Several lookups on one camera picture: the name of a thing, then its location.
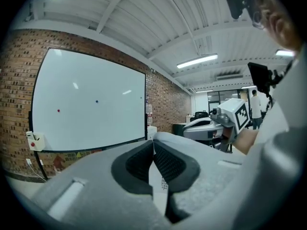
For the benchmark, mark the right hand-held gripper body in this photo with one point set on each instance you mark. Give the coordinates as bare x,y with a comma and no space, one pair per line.
230,118

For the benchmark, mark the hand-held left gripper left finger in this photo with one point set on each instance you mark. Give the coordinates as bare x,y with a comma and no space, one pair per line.
91,190

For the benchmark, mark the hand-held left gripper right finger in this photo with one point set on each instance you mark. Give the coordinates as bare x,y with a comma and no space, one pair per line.
206,166

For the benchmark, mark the black-framed whiteboard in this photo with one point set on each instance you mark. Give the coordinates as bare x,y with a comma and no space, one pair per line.
96,123

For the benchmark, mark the person's right forearm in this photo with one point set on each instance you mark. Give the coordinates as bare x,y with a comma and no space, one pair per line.
245,141

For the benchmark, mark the person's right hand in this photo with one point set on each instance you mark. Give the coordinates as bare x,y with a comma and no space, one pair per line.
227,135

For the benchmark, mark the black-framed glass partition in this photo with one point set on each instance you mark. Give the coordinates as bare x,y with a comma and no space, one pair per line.
223,102

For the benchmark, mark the black office chair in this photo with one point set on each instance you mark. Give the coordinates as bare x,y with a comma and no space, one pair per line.
201,116

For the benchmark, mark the long ceiling tube light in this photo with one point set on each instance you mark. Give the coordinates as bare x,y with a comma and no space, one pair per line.
285,53
247,87
197,60
204,90

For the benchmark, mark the warning sign stickers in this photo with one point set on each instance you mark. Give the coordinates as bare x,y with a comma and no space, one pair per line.
72,158

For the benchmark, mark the ceiling air conditioner vent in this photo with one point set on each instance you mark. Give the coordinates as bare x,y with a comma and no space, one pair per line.
229,77

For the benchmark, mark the person's white shirt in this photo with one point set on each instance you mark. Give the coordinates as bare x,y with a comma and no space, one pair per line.
275,121

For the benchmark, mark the dark low cabinet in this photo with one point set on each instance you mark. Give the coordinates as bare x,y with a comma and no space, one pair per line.
179,129

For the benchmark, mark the black chest-mounted device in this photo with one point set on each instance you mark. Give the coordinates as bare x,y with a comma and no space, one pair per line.
260,77

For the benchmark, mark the white cardboard box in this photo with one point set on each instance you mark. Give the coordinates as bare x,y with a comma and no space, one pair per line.
151,132

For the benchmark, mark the white marker holder box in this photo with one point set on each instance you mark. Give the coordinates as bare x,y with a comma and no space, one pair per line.
38,140

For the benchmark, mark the clear bottle with red label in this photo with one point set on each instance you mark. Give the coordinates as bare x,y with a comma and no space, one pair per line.
149,114

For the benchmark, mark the person's glasses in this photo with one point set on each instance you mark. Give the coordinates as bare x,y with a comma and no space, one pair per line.
257,20

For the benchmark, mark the person's head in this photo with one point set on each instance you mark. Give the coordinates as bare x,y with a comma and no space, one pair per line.
280,20

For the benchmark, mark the white wall socket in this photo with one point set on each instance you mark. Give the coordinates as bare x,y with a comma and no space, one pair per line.
28,162

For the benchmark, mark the black head-mounted camera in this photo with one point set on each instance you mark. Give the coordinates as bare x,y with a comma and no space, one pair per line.
237,5

